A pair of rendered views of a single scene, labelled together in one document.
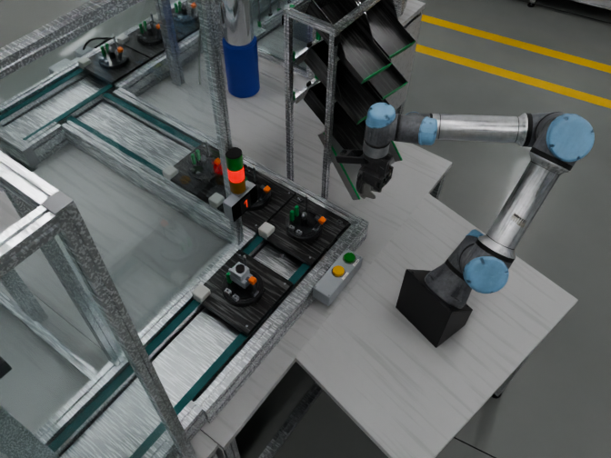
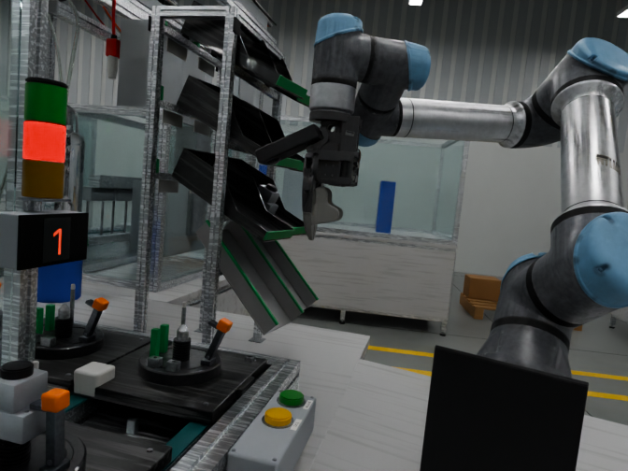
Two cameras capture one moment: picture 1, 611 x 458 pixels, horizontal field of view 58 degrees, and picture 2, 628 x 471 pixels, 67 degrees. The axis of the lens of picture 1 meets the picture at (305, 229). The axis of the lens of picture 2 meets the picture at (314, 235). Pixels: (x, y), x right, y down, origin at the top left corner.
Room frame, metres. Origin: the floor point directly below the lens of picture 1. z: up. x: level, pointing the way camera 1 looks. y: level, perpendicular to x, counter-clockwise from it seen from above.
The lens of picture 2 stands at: (0.43, 0.11, 1.31)
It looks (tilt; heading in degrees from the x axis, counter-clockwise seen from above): 5 degrees down; 338
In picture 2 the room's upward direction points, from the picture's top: 5 degrees clockwise
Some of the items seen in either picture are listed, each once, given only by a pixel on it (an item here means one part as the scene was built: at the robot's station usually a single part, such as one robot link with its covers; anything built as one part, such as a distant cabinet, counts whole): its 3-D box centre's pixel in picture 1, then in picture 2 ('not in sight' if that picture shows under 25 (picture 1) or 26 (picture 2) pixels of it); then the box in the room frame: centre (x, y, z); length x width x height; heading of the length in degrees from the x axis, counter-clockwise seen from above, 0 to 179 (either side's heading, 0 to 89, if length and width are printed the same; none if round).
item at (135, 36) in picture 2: not in sight; (168, 131); (2.64, -0.05, 1.50); 0.38 x 0.21 x 0.88; 55
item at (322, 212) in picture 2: (367, 193); (321, 214); (1.16, -0.19, 1.27); 0.06 x 0.03 x 0.09; 55
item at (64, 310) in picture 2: (251, 189); (63, 323); (1.40, 0.21, 1.01); 0.24 x 0.24 x 0.13; 55
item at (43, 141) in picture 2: (235, 172); (44, 142); (1.18, 0.22, 1.33); 0.05 x 0.05 x 0.05
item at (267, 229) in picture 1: (304, 219); (181, 346); (1.26, 0.01, 1.01); 0.24 x 0.24 x 0.13; 55
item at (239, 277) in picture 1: (238, 272); (7, 395); (0.99, 0.21, 1.06); 0.08 x 0.04 x 0.07; 54
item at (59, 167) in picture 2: (237, 183); (43, 178); (1.18, 0.22, 1.28); 0.05 x 0.05 x 0.05
